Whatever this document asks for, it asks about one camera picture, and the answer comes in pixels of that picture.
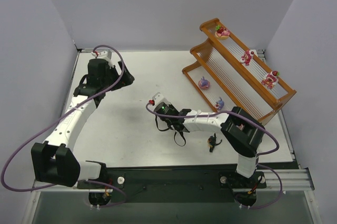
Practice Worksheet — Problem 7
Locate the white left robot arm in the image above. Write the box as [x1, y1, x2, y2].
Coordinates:
[31, 59, 134, 187]

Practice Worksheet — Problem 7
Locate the pink bear strawberry toy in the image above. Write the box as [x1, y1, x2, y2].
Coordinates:
[215, 25, 230, 40]

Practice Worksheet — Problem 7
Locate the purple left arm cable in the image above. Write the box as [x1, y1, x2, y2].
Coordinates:
[1, 45, 128, 208]

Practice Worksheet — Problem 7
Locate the black dragon toy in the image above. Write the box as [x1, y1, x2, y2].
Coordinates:
[207, 133, 223, 153]

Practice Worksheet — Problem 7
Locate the purple bunny toy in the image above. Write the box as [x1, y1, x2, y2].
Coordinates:
[214, 97, 225, 111]

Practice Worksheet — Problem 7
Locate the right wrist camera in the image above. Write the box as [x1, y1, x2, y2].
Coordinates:
[149, 92, 170, 110]

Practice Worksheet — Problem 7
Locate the pink bear cake toy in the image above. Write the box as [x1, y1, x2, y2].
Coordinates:
[240, 50, 255, 66]

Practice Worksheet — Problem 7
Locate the wooden tiered shelf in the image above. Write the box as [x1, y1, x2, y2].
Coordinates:
[182, 18, 296, 125]

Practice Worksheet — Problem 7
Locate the purple creature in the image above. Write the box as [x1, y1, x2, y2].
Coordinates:
[198, 77, 211, 90]

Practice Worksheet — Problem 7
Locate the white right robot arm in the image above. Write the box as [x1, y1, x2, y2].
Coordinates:
[153, 102, 265, 178]

